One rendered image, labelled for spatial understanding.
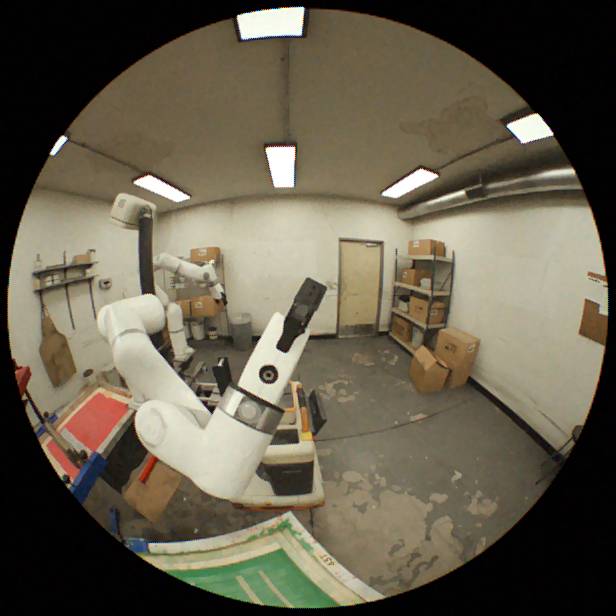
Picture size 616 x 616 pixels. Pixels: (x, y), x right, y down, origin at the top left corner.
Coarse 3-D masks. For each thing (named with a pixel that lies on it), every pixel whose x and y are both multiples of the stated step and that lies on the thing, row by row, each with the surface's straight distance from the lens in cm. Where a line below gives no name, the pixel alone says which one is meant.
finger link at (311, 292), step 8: (304, 280) 25; (312, 280) 25; (304, 288) 24; (312, 288) 24; (320, 288) 24; (296, 296) 23; (304, 296) 22; (312, 296) 23; (320, 296) 24; (296, 304) 20; (312, 304) 22
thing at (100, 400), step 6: (96, 396) 157; (102, 396) 153; (90, 402) 155; (96, 402) 151; (102, 402) 147; (108, 402) 144; (84, 408) 153; (102, 408) 141; (78, 414) 151; (72, 420) 150; (66, 426) 150; (72, 426) 145; (72, 432) 141; (78, 432) 137; (48, 444) 150; (54, 444) 146; (54, 450) 142; (60, 450) 138; (54, 456) 139; (60, 456) 135
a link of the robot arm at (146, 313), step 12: (120, 300) 45; (132, 300) 43; (144, 300) 43; (156, 300) 43; (108, 312) 43; (120, 312) 40; (132, 312) 41; (144, 312) 42; (156, 312) 42; (108, 324) 41; (120, 324) 38; (132, 324) 37; (144, 324) 42; (156, 324) 43; (108, 336) 40
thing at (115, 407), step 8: (112, 400) 143; (104, 408) 140; (112, 408) 136; (120, 408) 132; (120, 416) 126; (112, 424) 124; (104, 432) 123; (80, 440) 131; (88, 440) 127; (96, 440) 123; (96, 448) 119; (64, 456) 132; (88, 456) 119; (64, 464) 129; (72, 464) 124; (72, 472) 121
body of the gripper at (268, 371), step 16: (272, 320) 21; (272, 336) 20; (304, 336) 21; (256, 352) 20; (272, 352) 20; (288, 352) 20; (256, 368) 20; (272, 368) 21; (288, 368) 20; (240, 384) 20; (256, 384) 19; (272, 384) 20; (256, 400) 20; (272, 400) 20
